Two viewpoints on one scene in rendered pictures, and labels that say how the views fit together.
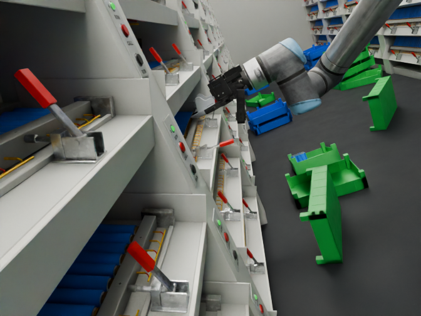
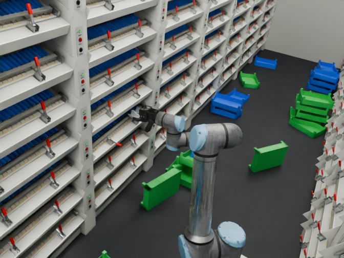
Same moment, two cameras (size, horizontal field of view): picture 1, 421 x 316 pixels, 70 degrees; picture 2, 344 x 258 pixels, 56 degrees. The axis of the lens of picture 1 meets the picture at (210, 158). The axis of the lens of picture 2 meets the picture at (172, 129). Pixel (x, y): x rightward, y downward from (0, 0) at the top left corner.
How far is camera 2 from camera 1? 132 cm
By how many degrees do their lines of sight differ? 18
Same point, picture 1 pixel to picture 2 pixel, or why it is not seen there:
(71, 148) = (48, 154)
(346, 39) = not seen: hidden behind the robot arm
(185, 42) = (151, 76)
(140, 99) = (77, 137)
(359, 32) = not seen: hidden behind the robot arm
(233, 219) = (109, 167)
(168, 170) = (77, 154)
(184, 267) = (63, 180)
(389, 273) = (155, 226)
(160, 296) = (52, 183)
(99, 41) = (74, 121)
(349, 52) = not seen: hidden behind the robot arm
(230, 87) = (148, 116)
